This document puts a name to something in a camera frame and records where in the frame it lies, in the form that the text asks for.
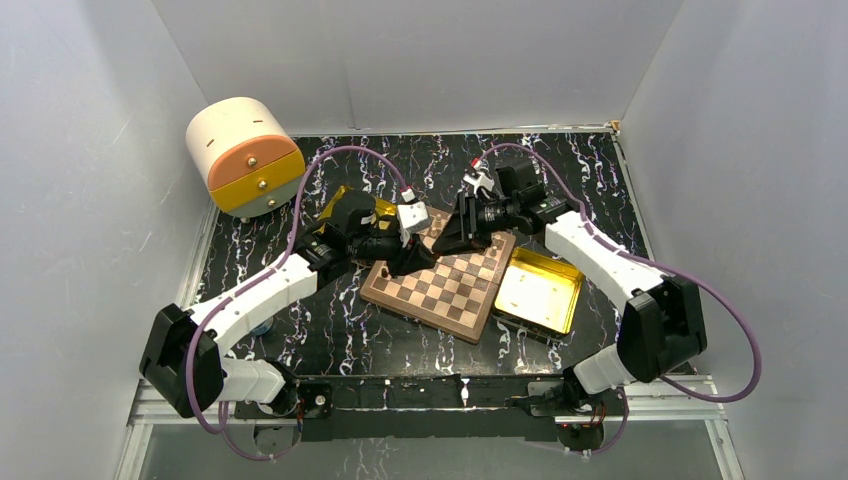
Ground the small white blue bottle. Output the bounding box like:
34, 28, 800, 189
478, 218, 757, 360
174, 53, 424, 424
251, 318, 274, 336

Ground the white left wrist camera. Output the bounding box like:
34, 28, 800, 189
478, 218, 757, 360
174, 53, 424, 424
397, 186, 431, 233

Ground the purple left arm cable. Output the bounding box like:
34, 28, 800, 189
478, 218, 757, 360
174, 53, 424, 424
185, 145, 415, 463

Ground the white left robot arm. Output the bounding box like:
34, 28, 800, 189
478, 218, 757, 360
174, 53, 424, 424
139, 189, 436, 418

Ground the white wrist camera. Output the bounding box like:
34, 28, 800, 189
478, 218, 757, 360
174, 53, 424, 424
463, 158, 495, 198
397, 186, 431, 233

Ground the round cream drawer cabinet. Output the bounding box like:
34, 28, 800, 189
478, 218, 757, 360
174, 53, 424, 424
185, 97, 306, 221

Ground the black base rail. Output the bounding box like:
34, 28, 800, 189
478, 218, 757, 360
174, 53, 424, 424
233, 374, 627, 444

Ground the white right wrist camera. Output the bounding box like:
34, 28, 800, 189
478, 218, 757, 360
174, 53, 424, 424
463, 158, 495, 198

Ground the gold tin lid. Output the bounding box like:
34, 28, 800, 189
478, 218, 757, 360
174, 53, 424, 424
493, 248, 585, 337

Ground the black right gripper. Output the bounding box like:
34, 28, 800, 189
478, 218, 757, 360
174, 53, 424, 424
430, 191, 519, 257

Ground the wooden chess board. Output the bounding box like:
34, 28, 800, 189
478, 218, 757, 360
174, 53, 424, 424
360, 232, 516, 344

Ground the gold tin box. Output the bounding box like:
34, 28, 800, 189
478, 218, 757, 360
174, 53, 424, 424
317, 186, 397, 234

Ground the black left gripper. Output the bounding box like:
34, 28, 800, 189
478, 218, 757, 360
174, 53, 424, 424
348, 228, 436, 280

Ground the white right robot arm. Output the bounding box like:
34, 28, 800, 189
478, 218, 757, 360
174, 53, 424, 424
432, 160, 707, 414

